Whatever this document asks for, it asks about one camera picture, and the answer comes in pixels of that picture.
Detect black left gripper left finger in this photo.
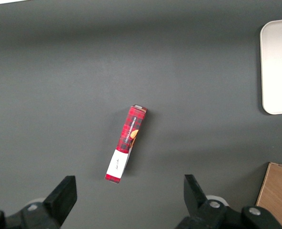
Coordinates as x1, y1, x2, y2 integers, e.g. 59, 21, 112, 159
0, 176, 78, 229

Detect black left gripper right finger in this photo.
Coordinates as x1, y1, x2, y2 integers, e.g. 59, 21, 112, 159
176, 175, 282, 229

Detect beige rectangular tray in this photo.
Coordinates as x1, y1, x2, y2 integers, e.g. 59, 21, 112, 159
259, 18, 282, 115

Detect wooden drawer cabinet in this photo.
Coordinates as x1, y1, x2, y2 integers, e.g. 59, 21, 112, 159
255, 162, 282, 229

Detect red plaid shortbread box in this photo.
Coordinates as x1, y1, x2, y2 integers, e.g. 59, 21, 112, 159
104, 104, 148, 186

